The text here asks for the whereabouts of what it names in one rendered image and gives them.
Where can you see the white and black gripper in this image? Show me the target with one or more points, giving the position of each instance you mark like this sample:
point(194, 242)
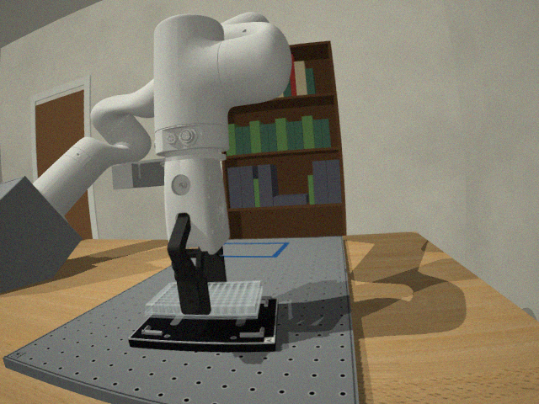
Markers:
point(201, 206)

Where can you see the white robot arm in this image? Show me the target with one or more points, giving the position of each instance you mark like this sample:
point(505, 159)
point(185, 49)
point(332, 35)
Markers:
point(200, 71)

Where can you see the blue tape outline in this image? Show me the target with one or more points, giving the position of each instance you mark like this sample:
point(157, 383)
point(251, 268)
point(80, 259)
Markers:
point(274, 256)

